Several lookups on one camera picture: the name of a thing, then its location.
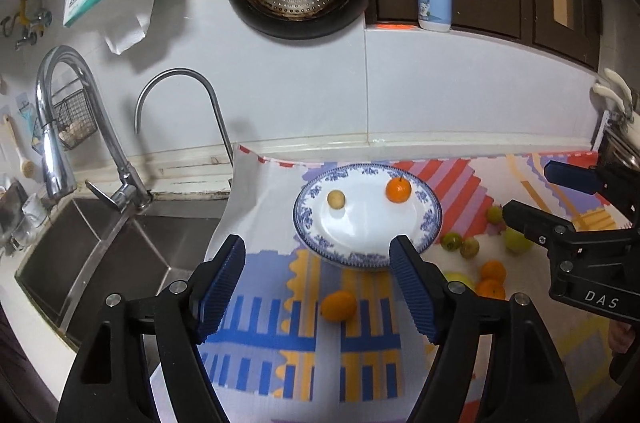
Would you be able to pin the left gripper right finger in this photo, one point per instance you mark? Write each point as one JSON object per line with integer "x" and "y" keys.
{"x": 525, "y": 381}

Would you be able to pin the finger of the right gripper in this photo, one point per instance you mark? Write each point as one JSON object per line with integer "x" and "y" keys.
{"x": 585, "y": 180}
{"x": 537, "y": 226}

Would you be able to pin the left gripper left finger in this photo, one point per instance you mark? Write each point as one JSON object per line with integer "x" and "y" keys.
{"x": 108, "y": 381}

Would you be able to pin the large green apple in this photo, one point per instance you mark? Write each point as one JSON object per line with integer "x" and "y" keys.
{"x": 515, "y": 242}

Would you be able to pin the green tomato with stem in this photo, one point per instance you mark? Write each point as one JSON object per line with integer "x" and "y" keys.
{"x": 494, "y": 215}

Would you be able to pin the orange mandarin with stem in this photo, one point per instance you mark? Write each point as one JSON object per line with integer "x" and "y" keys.
{"x": 493, "y": 270}

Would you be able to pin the small brown kiwi fruit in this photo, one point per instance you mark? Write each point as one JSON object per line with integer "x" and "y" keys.
{"x": 470, "y": 247}

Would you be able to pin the large orange mandarin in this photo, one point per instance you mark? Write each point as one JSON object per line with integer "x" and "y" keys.
{"x": 491, "y": 289}

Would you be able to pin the yellow-green pear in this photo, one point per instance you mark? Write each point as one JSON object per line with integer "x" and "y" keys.
{"x": 451, "y": 276}

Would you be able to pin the small oval orange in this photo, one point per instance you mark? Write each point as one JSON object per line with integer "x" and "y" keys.
{"x": 339, "y": 306}

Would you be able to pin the small tan longan fruit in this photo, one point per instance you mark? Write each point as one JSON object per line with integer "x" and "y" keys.
{"x": 336, "y": 199}

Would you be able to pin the chrome pull-down kitchen faucet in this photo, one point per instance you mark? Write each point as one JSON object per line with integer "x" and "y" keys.
{"x": 57, "y": 172}

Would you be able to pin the person's hand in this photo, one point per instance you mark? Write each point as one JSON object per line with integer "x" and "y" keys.
{"x": 620, "y": 336}

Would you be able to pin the metal dish rack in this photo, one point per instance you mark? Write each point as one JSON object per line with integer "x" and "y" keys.
{"x": 611, "y": 144}

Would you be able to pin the stainless steel sink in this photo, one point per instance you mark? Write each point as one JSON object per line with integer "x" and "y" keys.
{"x": 91, "y": 251}

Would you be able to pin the blue white porcelain plate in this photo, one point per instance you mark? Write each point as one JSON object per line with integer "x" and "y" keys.
{"x": 359, "y": 235}

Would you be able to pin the thin gooseneck water tap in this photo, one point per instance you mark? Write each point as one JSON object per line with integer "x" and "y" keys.
{"x": 178, "y": 108}

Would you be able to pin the wooden spoon on wall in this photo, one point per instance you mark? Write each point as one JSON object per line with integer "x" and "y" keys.
{"x": 27, "y": 167}

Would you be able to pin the wire sponge basket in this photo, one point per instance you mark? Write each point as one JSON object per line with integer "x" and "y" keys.
{"x": 73, "y": 114}

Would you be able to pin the wall hook with utensils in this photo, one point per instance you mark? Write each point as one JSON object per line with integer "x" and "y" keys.
{"x": 32, "y": 18}

